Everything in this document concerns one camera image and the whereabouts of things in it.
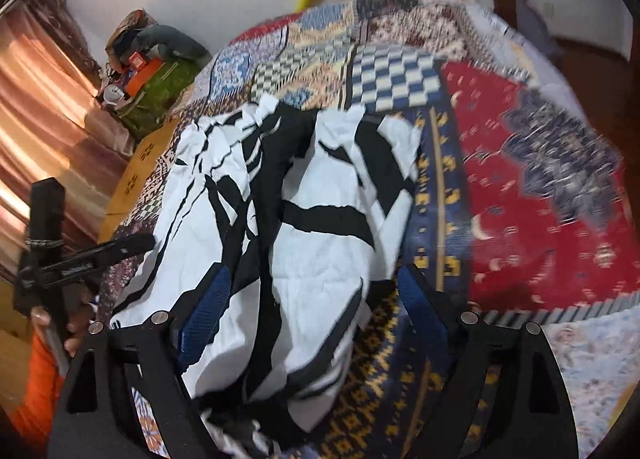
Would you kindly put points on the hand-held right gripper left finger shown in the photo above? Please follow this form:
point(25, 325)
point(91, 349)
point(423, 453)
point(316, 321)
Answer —
point(207, 314)

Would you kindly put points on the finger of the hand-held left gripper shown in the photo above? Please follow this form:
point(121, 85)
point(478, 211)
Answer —
point(125, 249)

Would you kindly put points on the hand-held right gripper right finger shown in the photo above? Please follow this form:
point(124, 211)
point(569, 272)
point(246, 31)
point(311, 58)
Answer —
point(422, 309)

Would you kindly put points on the black and white patterned shirt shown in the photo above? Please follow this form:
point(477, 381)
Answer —
point(320, 239)

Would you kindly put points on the person's left forearm orange sleeve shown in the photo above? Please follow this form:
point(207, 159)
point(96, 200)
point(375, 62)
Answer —
point(35, 389)

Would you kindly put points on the person's left hand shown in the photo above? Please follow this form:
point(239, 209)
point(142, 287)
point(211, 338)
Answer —
point(77, 326)

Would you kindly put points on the pink brown curtain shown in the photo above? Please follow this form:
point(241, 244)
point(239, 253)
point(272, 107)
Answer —
point(40, 104)

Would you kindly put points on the green fabric storage bag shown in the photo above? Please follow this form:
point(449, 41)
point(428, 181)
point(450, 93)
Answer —
point(160, 89)

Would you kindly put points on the flat orange box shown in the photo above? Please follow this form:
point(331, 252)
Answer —
point(145, 76)

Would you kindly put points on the pale floral bed sheet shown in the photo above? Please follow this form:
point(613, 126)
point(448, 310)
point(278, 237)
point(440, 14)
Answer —
point(590, 369)

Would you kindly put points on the patchwork printed blanket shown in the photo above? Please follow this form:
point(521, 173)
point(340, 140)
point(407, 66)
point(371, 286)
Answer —
point(500, 139)

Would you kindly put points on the small red box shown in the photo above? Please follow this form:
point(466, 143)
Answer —
point(137, 60)

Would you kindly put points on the grey garment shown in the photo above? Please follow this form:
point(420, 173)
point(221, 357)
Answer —
point(175, 41)

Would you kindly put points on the brown crumpled bag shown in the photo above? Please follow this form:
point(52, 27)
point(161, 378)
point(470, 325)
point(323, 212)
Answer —
point(122, 34)

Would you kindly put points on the grey blue cloth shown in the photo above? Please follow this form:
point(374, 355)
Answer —
point(537, 24)

